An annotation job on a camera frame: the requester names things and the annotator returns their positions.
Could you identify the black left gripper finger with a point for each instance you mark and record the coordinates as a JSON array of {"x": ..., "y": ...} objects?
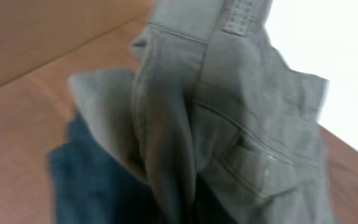
[{"x": 207, "y": 208}]

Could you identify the grey shorts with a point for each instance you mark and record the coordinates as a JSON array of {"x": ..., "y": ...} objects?
[{"x": 213, "y": 98}]

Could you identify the folded navy blue garment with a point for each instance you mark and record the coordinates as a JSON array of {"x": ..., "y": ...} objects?
[{"x": 90, "y": 187}]

